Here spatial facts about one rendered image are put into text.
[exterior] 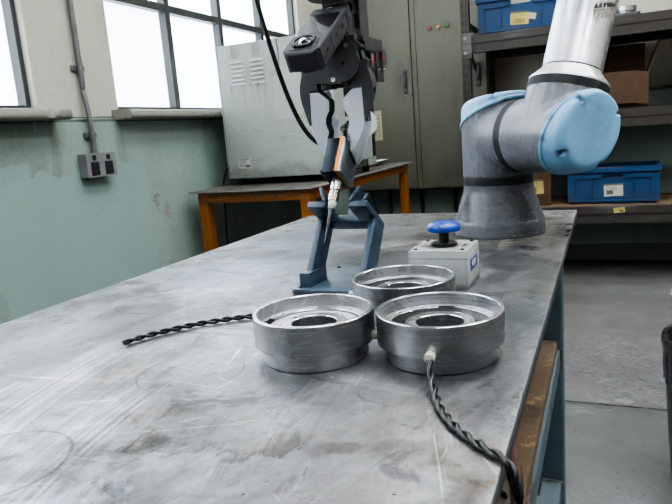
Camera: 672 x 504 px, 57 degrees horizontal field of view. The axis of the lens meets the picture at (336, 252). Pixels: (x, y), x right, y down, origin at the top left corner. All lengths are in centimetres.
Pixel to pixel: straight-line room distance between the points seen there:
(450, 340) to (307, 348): 11
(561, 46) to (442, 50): 346
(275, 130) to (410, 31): 183
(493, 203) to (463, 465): 71
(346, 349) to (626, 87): 358
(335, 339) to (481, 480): 19
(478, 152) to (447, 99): 336
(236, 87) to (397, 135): 175
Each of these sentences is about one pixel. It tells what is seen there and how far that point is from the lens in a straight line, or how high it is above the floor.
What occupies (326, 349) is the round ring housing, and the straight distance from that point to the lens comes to 50.
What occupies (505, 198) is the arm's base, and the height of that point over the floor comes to 86.
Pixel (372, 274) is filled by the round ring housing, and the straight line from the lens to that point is 68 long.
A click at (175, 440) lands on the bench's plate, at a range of 44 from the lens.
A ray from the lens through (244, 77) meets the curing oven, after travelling 302.
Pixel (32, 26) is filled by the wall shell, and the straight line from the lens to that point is 250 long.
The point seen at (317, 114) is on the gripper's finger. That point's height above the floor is 101.
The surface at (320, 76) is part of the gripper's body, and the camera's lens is 78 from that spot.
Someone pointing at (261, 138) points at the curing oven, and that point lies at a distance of 297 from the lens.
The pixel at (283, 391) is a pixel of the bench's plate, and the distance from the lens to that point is 49.
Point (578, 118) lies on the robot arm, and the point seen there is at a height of 98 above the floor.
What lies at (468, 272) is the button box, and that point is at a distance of 74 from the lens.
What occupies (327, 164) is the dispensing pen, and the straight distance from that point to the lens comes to 75.
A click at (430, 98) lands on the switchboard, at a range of 443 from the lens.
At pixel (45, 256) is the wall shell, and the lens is 239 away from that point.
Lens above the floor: 99
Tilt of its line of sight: 11 degrees down
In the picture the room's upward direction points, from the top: 5 degrees counter-clockwise
